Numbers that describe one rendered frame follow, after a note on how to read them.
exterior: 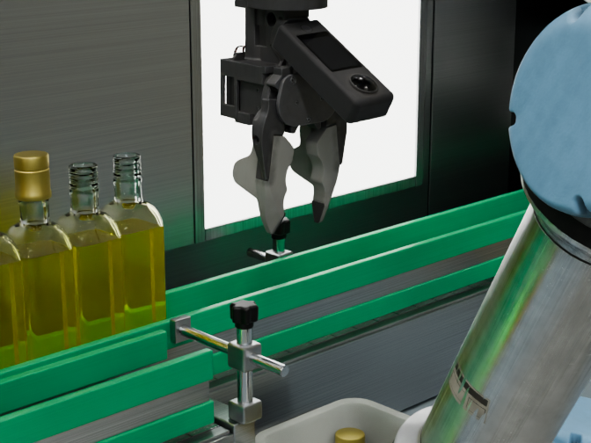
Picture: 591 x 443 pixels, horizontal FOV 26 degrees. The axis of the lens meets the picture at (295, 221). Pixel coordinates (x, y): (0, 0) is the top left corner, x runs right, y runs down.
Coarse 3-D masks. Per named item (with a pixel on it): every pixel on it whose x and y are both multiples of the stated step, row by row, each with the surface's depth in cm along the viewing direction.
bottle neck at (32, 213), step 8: (48, 200) 126; (24, 208) 125; (32, 208) 125; (40, 208) 125; (48, 208) 126; (24, 216) 125; (32, 216) 125; (40, 216) 125; (48, 216) 126; (32, 224) 125
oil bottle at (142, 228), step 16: (112, 208) 133; (128, 208) 133; (144, 208) 134; (128, 224) 132; (144, 224) 133; (160, 224) 135; (128, 240) 132; (144, 240) 134; (160, 240) 135; (128, 256) 133; (144, 256) 134; (160, 256) 136; (128, 272) 133; (144, 272) 135; (160, 272) 136; (128, 288) 134; (144, 288) 135; (160, 288) 137; (128, 304) 134; (144, 304) 135; (160, 304) 137; (128, 320) 134; (144, 320) 136; (160, 320) 137
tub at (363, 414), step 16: (352, 400) 147; (368, 400) 147; (304, 416) 143; (320, 416) 144; (336, 416) 145; (352, 416) 147; (368, 416) 146; (384, 416) 144; (400, 416) 143; (272, 432) 139; (288, 432) 140; (304, 432) 142; (320, 432) 144; (368, 432) 146; (384, 432) 144
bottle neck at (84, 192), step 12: (72, 168) 128; (84, 168) 128; (96, 168) 129; (72, 180) 128; (84, 180) 128; (96, 180) 129; (72, 192) 129; (84, 192) 128; (96, 192) 129; (72, 204) 129; (84, 204) 129; (96, 204) 130
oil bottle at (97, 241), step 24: (72, 216) 129; (96, 216) 129; (72, 240) 128; (96, 240) 129; (120, 240) 131; (96, 264) 129; (120, 264) 131; (96, 288) 130; (120, 288) 132; (96, 312) 130; (120, 312) 133; (96, 336) 131
